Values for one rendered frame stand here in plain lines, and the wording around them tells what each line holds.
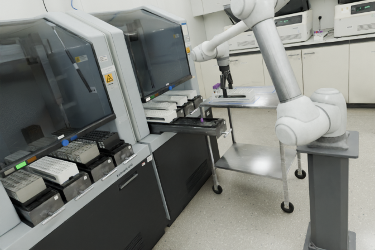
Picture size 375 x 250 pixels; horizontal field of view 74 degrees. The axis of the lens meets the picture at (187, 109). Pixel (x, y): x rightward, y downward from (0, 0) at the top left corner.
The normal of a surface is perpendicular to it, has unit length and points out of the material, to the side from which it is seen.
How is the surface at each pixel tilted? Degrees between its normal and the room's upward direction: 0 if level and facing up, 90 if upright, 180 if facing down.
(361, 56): 90
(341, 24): 90
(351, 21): 90
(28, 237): 90
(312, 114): 66
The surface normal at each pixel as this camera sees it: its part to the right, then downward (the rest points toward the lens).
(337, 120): 0.45, 0.22
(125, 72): 0.83, 0.02
